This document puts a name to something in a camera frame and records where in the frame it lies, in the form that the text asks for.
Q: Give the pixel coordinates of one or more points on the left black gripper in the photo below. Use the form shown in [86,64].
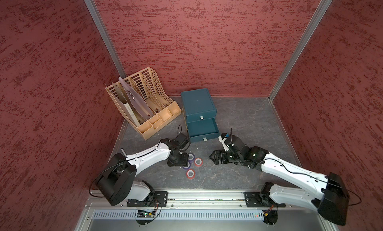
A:
[184,161]

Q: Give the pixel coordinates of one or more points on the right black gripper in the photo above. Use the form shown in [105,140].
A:
[222,153]

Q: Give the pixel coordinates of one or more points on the purple tape roll back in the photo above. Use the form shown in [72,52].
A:
[191,157]

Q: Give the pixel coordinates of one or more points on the purple tape roll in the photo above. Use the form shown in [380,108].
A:
[191,157]
[187,167]

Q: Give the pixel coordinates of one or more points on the teal three drawer cabinet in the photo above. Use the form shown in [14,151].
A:
[199,114]

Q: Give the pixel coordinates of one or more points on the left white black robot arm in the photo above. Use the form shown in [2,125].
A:
[117,181]

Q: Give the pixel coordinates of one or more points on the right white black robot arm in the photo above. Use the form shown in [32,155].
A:
[325,194]

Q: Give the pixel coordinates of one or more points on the red tape roll middle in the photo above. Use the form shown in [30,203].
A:
[198,162]

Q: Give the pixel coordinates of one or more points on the red tape roll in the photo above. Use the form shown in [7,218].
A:
[190,174]
[198,162]

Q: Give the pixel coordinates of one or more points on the red tape roll front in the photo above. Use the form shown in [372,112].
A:
[190,174]

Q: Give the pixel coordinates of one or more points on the grey translucent folder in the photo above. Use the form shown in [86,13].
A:
[137,101]

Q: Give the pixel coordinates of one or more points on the beige plastic file organizer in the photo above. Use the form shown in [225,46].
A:
[147,84]

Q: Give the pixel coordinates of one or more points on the white beige paper folder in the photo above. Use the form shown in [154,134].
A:
[123,103]

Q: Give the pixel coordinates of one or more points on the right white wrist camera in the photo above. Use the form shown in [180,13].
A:
[222,138]

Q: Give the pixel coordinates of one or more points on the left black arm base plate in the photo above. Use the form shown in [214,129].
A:
[155,199]

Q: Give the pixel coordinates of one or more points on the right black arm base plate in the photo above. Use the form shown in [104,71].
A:
[254,200]

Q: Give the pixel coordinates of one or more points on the aluminium front rail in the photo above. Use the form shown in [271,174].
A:
[199,210]

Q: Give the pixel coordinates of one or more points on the left aluminium corner post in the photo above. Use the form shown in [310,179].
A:
[91,6]

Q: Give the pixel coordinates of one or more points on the aluminium corner post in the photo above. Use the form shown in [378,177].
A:
[91,6]
[305,38]

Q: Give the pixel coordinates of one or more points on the right aluminium corner post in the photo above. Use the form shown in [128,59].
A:
[305,38]

